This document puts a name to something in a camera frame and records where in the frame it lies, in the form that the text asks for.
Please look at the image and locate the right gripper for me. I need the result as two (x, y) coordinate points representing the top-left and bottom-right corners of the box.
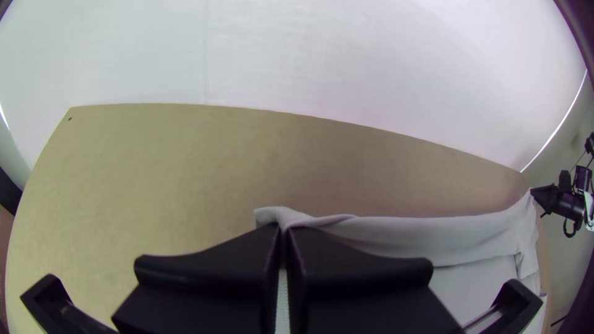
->
(530, 184), (585, 220)

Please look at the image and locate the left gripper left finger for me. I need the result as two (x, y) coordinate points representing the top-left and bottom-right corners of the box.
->
(111, 222), (282, 334)

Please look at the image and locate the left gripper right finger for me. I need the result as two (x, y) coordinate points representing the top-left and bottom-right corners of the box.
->
(285, 227), (463, 334)

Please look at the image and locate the grey t-shirt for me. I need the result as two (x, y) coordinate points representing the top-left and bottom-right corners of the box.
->
(254, 190), (548, 334)

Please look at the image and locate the black cable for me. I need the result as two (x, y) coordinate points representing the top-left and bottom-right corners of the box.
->
(562, 216), (582, 238)

